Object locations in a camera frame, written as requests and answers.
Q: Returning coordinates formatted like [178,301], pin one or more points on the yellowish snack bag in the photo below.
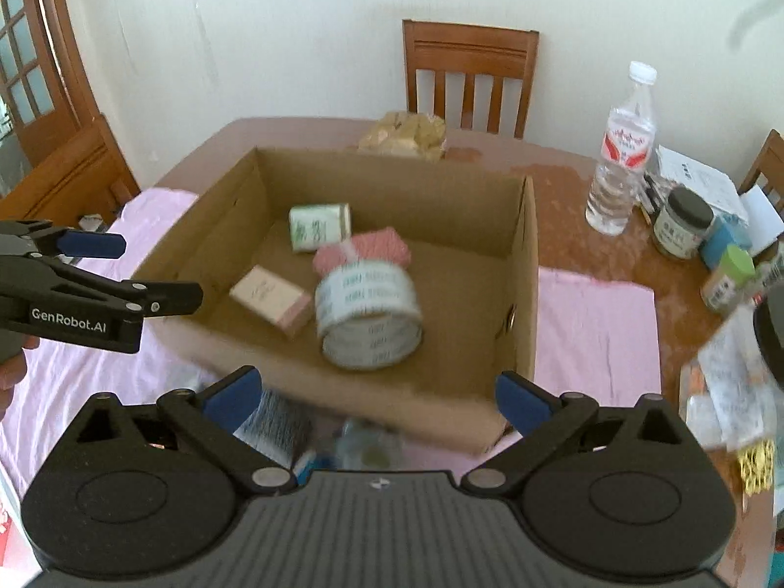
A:
[404,135]

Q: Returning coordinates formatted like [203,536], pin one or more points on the clear water bottle red label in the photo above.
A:
[618,171]

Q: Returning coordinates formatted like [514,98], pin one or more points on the dark round lid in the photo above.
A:
[773,343]

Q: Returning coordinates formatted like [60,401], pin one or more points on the pink small box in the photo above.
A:
[266,294]

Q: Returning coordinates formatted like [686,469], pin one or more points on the cardboard box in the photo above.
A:
[465,294]

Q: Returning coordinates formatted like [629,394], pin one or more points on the wooden chair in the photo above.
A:
[471,49]
[769,159]

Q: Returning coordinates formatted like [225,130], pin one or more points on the pink table cloth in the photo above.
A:
[588,331]

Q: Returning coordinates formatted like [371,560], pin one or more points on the blue container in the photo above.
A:
[723,236]

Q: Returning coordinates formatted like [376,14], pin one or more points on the green white small box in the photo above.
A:
[318,226]

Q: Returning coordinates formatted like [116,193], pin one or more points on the person's left hand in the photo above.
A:
[11,380]

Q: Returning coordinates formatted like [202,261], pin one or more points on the glass jar dark lid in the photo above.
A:
[680,226]

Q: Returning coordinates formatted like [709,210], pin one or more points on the white paper sheet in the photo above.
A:
[759,214]

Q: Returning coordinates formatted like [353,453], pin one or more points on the crumpled clear plastic bag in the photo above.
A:
[729,380]

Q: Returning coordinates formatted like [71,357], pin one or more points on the wooden glass panel door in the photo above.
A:
[55,73]

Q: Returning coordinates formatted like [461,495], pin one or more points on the pink knit cloth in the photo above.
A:
[373,245]

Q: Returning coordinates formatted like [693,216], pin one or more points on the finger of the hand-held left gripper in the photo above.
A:
[165,299]
[92,244]

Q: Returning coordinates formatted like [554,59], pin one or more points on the bundle of pens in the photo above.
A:
[648,196]

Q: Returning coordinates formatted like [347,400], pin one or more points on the printed white tape roll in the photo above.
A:
[367,294]

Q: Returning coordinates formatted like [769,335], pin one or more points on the blue grey knit sock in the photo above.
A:
[279,426]

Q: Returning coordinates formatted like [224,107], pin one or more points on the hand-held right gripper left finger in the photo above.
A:
[236,397]

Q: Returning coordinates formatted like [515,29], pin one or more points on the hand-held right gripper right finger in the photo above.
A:
[520,401]

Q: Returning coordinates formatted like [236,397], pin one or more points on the white printed paper box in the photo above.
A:
[692,171]

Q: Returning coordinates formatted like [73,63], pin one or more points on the green lid bottle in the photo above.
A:
[726,275]

